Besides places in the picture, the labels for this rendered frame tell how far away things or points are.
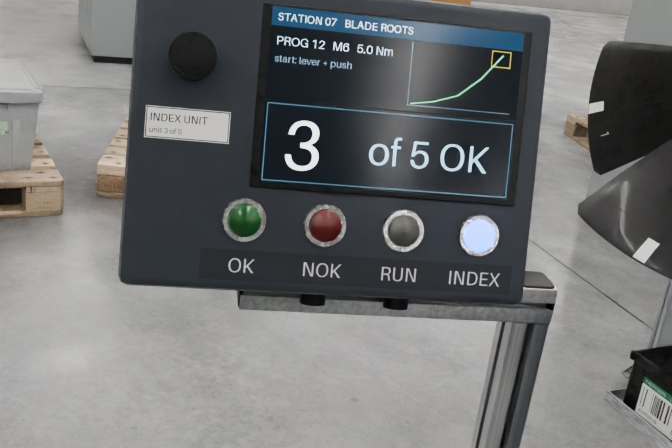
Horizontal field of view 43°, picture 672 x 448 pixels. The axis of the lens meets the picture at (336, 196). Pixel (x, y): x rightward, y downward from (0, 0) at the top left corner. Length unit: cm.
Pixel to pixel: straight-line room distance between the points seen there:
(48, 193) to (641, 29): 265
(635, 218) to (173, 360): 167
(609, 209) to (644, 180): 6
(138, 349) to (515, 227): 210
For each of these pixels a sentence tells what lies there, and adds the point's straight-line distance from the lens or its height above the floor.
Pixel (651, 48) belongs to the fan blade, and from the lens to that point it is 142.
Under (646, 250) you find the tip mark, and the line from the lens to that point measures 114.
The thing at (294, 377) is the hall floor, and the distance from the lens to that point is 251.
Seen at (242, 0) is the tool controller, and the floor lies 124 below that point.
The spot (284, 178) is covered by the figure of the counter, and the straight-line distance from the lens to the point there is 52.
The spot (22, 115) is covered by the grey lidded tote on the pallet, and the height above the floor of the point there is 38.
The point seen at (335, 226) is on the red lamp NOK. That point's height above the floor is 112.
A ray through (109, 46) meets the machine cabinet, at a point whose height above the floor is 13.
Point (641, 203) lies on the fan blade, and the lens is 117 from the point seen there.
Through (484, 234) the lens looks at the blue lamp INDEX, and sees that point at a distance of 55.
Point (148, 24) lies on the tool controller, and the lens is 52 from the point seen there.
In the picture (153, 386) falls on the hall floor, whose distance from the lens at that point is 243.
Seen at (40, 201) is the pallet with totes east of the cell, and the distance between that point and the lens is 350.
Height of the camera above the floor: 131
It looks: 19 degrees down
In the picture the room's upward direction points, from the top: 8 degrees clockwise
